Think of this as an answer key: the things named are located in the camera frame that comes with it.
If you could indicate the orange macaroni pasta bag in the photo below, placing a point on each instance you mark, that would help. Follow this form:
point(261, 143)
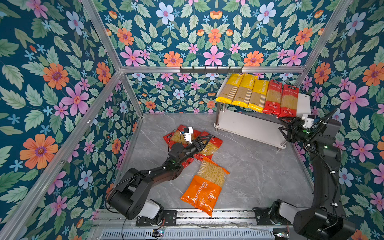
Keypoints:
point(206, 186)

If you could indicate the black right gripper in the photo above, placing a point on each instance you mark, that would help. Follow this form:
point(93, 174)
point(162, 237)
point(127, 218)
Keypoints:
point(291, 134)

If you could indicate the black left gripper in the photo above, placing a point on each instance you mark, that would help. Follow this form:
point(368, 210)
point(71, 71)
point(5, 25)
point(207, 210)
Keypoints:
point(197, 144)

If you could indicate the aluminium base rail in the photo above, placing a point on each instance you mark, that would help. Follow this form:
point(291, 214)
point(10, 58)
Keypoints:
point(192, 224)

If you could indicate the red spaghetti bag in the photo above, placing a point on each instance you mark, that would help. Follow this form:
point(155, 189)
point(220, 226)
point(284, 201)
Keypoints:
point(273, 98)
point(187, 162)
point(289, 101)

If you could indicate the red spaghetti bag front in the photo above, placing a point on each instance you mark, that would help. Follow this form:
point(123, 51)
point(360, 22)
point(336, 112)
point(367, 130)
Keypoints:
point(273, 98)

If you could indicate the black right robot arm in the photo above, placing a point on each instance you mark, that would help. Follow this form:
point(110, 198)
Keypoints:
point(326, 218)

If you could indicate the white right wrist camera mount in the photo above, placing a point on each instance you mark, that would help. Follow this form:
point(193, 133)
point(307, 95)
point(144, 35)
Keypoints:
point(308, 121)

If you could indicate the white two-tier shelf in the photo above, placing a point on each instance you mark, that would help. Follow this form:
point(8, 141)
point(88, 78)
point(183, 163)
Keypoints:
point(257, 129)

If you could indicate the black hook rail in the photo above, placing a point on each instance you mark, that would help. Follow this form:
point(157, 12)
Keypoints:
point(211, 70)

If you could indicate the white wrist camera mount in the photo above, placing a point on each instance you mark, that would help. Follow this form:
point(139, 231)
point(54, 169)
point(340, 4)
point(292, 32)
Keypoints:
point(308, 121)
point(188, 133)

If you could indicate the red fusilli pasta bag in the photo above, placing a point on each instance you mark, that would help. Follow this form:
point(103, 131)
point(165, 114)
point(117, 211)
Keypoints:
point(176, 136)

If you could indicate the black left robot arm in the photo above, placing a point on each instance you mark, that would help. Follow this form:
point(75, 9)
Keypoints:
point(129, 196)

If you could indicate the yellow spaghetti bag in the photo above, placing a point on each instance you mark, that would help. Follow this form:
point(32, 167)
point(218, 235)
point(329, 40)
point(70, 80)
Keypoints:
point(244, 92)
point(258, 96)
point(229, 89)

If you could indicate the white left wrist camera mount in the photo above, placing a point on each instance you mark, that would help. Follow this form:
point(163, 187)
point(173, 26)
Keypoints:
point(188, 133)

